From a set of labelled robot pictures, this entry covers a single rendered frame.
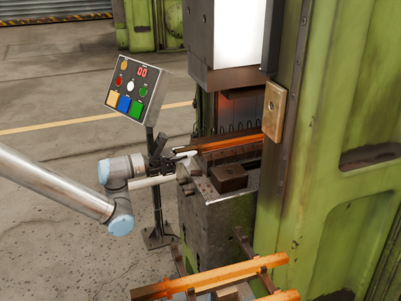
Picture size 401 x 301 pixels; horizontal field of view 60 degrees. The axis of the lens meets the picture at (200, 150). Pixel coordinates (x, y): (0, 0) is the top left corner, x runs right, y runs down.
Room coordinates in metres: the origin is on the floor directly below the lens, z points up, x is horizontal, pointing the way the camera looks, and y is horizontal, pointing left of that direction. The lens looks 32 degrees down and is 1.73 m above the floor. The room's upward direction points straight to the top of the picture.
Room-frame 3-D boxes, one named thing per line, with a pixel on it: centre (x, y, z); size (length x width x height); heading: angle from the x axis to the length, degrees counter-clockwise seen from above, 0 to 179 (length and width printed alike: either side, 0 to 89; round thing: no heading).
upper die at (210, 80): (1.29, -0.19, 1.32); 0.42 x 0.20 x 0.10; 111
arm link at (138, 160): (1.10, 0.24, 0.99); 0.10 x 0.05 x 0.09; 21
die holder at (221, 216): (1.24, -0.21, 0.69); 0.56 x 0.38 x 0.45; 111
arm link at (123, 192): (1.06, 0.32, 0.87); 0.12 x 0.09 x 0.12; 16
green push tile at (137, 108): (1.55, 0.30, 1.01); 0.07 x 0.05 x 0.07; 46
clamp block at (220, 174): (1.07, -0.11, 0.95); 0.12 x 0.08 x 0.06; 111
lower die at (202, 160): (1.29, -0.19, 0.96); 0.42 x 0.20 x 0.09; 111
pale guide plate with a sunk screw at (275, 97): (0.96, -0.22, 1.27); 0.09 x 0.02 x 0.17; 21
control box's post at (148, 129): (1.70, 0.28, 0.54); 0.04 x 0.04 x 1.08; 21
